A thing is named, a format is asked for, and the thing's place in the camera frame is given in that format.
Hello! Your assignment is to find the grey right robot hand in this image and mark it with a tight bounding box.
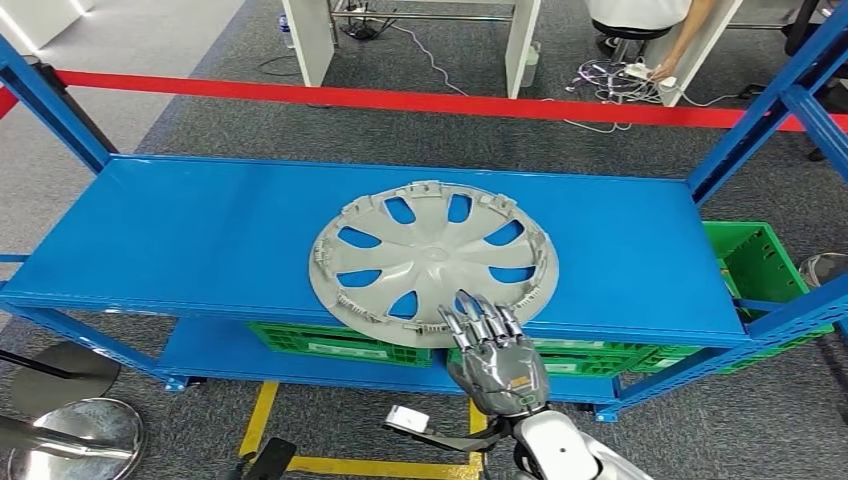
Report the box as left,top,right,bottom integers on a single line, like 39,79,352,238
437,289,551,419

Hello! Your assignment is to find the grey plastic wheel hubcap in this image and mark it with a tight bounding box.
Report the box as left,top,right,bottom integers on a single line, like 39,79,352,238
308,180,560,350

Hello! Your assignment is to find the blue metal shelf rack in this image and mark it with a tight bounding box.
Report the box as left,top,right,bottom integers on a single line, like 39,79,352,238
0,0,848,425

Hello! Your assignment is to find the white power strip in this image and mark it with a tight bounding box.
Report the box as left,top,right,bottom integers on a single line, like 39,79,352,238
625,62,678,89

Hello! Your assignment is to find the white desk panel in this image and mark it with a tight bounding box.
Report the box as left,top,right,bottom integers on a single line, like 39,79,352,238
645,0,743,109

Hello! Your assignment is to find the black stool with chrome base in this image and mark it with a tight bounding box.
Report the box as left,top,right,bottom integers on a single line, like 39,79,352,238
568,19,674,101

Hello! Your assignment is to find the person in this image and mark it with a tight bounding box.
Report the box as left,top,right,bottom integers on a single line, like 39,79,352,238
584,0,694,31

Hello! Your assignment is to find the green plastic crate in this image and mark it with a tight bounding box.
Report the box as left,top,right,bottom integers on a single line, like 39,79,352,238
447,337,657,380
629,221,835,378
248,322,435,369

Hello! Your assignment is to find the pale plastic bottle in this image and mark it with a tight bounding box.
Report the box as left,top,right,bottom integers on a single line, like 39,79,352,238
519,40,543,89

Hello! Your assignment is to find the black office chair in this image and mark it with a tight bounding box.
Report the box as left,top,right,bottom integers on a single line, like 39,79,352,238
738,0,848,164

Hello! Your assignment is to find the yellow floor tape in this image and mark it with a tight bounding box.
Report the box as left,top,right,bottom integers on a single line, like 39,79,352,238
238,380,492,480

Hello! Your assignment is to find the chrome round base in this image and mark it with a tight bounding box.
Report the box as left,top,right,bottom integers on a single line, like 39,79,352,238
798,252,848,289

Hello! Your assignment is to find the red barrier belt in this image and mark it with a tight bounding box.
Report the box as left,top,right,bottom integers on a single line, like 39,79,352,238
0,69,848,134

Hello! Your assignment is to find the white desk with metal bar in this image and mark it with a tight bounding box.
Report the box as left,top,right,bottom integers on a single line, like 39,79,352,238
281,0,543,101

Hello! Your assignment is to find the tangled white cable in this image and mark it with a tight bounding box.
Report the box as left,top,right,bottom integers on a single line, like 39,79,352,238
563,62,634,135

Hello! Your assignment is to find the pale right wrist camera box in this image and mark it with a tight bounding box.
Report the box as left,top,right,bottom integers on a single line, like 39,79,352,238
385,405,432,435

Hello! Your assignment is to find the white floor cable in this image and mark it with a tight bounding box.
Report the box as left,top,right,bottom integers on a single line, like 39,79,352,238
390,19,469,97

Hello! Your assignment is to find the black cable bundle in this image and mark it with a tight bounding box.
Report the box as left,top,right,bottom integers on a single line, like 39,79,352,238
341,6,399,41

